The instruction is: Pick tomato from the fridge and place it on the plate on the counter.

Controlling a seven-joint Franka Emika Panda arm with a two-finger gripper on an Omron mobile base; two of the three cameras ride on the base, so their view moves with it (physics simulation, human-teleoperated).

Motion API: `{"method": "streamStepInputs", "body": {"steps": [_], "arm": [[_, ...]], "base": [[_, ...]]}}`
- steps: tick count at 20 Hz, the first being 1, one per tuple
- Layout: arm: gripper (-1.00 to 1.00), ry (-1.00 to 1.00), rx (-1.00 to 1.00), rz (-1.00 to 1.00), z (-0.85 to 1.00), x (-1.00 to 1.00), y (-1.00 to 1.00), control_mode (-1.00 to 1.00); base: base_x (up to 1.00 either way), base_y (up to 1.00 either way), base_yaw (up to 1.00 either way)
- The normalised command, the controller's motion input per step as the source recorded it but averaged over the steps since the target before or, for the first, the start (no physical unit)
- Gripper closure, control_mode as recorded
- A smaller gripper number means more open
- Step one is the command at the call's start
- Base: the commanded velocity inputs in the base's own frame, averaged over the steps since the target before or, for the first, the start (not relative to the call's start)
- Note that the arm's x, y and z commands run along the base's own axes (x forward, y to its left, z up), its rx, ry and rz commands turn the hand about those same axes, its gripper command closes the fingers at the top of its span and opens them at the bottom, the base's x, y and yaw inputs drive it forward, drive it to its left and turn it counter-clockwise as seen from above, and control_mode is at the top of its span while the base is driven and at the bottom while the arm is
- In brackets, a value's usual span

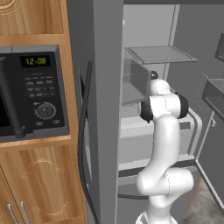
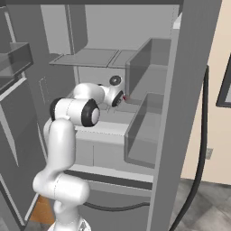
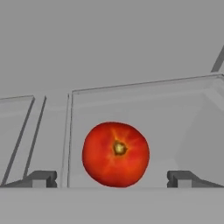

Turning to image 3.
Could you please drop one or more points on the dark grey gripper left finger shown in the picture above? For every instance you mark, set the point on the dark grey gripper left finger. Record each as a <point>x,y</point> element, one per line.
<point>40,177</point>

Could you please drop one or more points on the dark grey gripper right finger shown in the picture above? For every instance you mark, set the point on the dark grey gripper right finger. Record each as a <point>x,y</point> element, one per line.
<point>183,176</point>

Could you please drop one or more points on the clear fridge drawer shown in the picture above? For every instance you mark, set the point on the clear fridge drawer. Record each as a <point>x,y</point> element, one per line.
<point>13,131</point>
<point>163,116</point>

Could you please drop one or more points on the red tomato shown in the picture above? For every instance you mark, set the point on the red tomato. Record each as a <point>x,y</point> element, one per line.
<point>115,154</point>

